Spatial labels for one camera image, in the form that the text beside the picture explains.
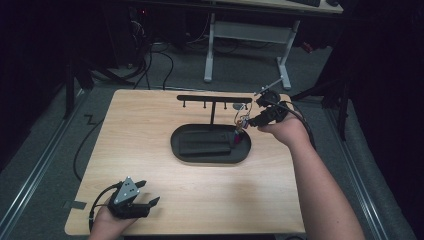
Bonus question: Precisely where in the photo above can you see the hand-held gripper cable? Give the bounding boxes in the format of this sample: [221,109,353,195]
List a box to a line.
[87,181,124,234]
[266,99,317,150]

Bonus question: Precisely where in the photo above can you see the white-legged desk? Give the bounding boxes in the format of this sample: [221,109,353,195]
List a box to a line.
[203,0,344,91]

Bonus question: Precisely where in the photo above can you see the black floor cable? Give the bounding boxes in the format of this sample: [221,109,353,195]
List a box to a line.
[72,114,105,182]

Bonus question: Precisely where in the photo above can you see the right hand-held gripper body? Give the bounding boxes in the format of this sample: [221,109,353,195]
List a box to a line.
[254,76,290,123]

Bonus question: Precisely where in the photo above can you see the key bunch with coloured tags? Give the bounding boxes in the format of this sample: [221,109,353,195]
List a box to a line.
[233,104,252,145]

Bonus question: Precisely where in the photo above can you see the person's right hand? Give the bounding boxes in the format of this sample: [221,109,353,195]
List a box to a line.
[258,114,312,150]

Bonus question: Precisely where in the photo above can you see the person's left hand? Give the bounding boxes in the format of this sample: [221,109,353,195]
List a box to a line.
[87,199,138,240]

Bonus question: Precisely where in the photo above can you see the black key stand with tray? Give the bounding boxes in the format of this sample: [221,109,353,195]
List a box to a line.
[170,94,253,165]

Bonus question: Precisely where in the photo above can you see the black keyboard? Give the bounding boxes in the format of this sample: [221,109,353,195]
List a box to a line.
[288,0,322,8]

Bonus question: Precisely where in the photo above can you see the left hand-held gripper cable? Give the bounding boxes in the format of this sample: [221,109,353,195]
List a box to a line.
[87,181,124,234]

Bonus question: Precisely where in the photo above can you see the black smartphone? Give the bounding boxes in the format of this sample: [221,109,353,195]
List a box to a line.
[178,130,236,157]

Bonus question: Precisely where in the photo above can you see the bundle of black cables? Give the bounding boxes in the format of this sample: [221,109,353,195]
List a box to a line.
[128,19,175,91]

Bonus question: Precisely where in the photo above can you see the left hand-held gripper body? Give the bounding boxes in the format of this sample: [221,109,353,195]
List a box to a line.
[106,176,151,220]

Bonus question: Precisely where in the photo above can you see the black tape piece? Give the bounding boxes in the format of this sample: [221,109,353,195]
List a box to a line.
[62,200,88,211]

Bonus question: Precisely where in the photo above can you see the metal floor rail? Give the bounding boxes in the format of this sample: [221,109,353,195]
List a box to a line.
[0,89,86,236]
[324,108,390,240]

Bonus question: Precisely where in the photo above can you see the right hand-held gripper cable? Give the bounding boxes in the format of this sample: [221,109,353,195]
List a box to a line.
[266,99,317,150]

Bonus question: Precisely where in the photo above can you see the black metal stand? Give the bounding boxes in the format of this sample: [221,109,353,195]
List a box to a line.
[289,74,355,142]
[62,54,134,120]

